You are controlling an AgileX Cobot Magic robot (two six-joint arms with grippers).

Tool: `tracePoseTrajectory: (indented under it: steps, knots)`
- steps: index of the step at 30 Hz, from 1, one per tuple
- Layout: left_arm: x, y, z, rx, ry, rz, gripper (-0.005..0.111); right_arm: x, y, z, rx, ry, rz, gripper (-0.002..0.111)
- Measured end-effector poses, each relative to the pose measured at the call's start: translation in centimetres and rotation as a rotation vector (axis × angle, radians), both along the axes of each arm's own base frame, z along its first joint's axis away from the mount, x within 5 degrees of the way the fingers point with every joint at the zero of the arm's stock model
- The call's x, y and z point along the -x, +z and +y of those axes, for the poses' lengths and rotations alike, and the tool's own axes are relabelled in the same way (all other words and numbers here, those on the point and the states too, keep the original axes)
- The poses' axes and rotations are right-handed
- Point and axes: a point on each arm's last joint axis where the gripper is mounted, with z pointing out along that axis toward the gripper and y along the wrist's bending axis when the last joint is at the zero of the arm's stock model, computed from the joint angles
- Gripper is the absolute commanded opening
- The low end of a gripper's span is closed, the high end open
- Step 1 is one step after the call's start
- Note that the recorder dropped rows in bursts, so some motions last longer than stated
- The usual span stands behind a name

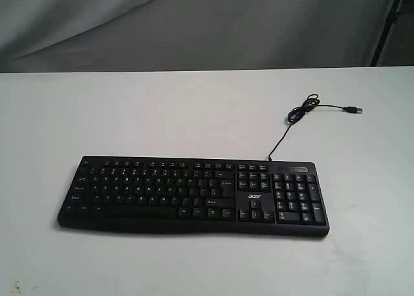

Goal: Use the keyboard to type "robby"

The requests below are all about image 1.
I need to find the grey backdrop cloth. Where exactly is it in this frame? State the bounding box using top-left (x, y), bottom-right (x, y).
top-left (1, 0), bottom-right (393, 72)

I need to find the black usb cable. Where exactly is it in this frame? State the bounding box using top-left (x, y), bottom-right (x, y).
top-left (267, 94), bottom-right (364, 163)

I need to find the black acer keyboard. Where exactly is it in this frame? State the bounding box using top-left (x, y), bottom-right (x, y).
top-left (58, 156), bottom-right (330, 237)

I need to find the black stand pole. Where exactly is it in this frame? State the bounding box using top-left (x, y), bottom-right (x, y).
top-left (369, 0), bottom-right (403, 67)

